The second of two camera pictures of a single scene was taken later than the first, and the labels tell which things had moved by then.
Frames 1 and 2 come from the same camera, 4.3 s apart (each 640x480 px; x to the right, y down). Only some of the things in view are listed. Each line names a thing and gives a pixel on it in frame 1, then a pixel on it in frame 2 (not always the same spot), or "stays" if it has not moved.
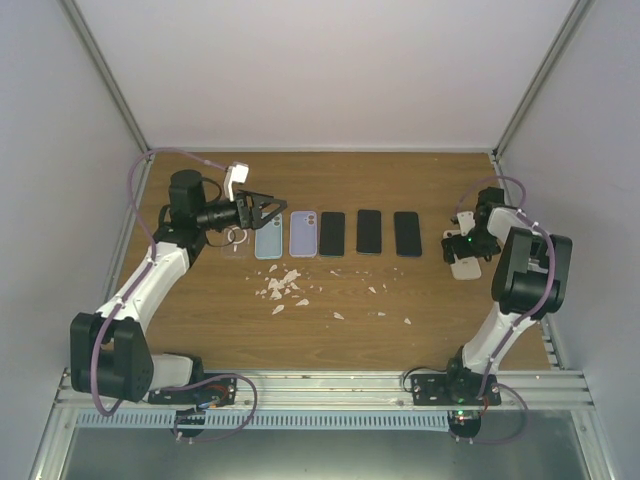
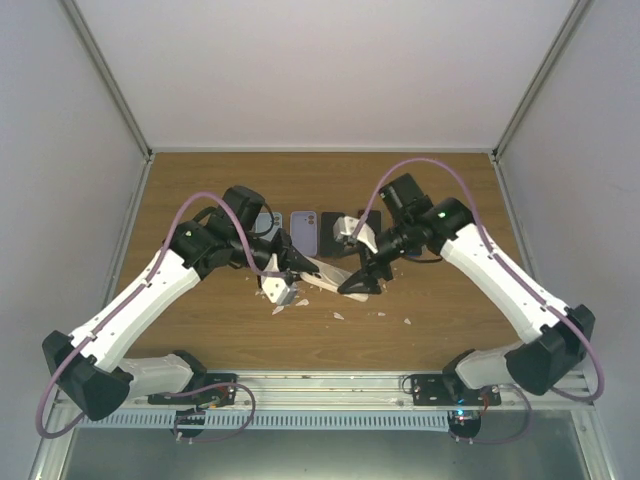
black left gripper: (251, 218) -> (297, 261)
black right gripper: (461, 251) -> (369, 261)
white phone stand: (466, 268) -> (331, 277)
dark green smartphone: (332, 234) stays
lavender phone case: (303, 233) stays
